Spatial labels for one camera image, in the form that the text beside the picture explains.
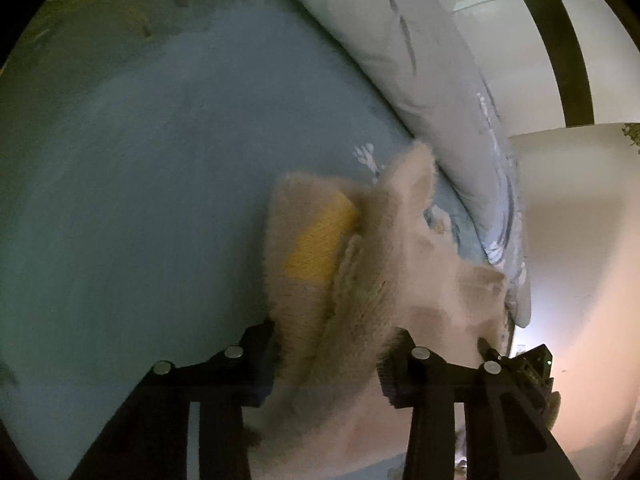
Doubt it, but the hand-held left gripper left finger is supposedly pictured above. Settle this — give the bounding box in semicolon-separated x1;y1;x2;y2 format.
70;319;279;480

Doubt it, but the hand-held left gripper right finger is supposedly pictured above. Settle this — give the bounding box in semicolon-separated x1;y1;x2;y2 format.
377;327;582;480

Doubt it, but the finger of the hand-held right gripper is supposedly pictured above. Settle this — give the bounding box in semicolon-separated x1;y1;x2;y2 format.
476;337;504;364

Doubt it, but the light blue pillow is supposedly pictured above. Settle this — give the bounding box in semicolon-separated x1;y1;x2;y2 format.
240;0;532;328

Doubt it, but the blue floral bed sheet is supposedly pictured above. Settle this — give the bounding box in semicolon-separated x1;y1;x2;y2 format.
0;0;516;480

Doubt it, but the fuzzy beige knit garment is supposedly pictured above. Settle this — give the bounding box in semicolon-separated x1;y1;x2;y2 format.
244;140;509;477

